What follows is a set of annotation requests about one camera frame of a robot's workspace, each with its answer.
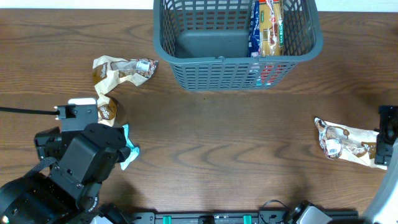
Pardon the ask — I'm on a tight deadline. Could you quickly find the red yellow spaghetti packet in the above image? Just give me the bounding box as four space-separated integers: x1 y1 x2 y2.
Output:
259 0 284 57

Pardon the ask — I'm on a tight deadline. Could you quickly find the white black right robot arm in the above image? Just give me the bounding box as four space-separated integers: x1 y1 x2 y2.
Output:
284 106 397 223

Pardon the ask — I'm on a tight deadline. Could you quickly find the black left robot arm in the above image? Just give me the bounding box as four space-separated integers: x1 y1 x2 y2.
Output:
1 123 130 223

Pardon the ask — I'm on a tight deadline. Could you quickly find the beige snack bag right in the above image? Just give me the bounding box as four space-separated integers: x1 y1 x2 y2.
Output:
314 117 387 170

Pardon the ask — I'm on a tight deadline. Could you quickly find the beige brown snack bag lower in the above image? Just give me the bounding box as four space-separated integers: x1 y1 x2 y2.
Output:
97 93 118 126

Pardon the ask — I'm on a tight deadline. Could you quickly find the beige brown snack bag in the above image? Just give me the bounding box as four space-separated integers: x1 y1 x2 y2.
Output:
97 93 118 126
92 55 159 95

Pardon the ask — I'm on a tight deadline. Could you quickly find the teal white small packet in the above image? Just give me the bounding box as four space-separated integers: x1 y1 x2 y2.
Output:
120 124 140 170

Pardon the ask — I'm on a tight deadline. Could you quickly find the beige brown snack bag upper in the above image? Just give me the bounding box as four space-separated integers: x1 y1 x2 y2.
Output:
92 55 159 95

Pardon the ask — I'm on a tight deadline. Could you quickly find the grey plastic mesh basket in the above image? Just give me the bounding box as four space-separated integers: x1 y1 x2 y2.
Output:
153 0 323 91

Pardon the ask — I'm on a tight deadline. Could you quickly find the black camera cable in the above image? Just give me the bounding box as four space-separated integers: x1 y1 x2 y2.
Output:
0 106 60 116

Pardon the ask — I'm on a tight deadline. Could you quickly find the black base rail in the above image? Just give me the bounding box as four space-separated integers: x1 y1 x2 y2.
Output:
130 210 360 224

